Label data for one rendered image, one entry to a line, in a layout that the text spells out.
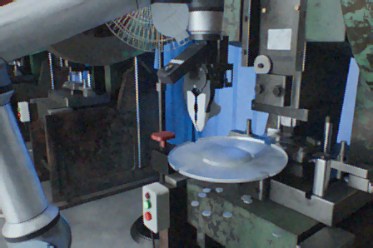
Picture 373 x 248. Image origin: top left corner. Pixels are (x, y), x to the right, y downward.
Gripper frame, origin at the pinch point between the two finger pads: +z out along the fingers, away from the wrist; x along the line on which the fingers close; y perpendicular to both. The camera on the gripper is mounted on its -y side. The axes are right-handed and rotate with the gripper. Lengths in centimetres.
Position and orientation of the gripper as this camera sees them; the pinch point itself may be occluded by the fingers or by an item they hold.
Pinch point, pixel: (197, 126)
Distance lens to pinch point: 73.9
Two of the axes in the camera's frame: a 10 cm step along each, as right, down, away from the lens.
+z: 0.0, 9.7, 2.4
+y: 7.9, -1.5, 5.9
